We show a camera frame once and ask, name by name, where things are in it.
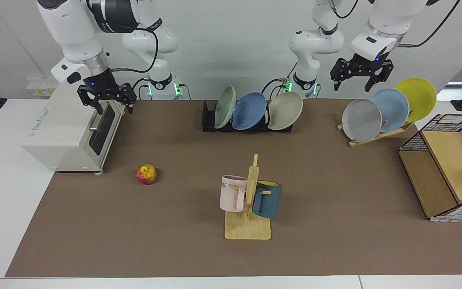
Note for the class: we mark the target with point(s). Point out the red yellow apple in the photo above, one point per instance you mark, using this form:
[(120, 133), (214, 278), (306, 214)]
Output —
[(146, 174)]

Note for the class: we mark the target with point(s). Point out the light blue plate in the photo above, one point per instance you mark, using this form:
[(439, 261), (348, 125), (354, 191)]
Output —
[(393, 106)]

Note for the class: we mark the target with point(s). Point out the grey plate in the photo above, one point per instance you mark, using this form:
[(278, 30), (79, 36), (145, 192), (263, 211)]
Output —
[(361, 120)]

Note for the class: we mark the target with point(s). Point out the yellow plate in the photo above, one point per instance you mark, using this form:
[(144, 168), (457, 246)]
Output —
[(419, 94)]

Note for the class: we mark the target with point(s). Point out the wooden plate rack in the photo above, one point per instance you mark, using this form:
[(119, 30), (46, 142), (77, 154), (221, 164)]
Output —
[(375, 136)]

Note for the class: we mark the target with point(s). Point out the beige plate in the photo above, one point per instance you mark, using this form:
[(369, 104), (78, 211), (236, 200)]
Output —
[(285, 110)]

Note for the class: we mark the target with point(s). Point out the black dish rack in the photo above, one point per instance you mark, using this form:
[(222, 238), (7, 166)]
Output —
[(208, 120)]

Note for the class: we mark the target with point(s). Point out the pale green plate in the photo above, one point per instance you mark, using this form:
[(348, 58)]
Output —
[(225, 107)]

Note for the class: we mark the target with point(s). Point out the pale toaster oven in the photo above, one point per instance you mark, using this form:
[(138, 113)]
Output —
[(62, 132)]

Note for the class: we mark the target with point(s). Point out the white box with labels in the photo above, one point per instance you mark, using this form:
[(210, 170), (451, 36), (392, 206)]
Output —
[(40, 86)]

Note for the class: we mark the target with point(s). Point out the pink mug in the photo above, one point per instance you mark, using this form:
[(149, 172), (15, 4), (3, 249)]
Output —
[(231, 192)]

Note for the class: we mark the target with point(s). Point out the dark teal mug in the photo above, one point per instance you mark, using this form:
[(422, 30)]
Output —
[(269, 200)]

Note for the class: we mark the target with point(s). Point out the brown table cloth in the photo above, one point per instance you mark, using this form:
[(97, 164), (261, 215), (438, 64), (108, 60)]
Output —
[(175, 241)]

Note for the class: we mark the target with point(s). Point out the wooden cup stand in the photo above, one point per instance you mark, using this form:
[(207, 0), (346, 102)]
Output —
[(251, 228)]

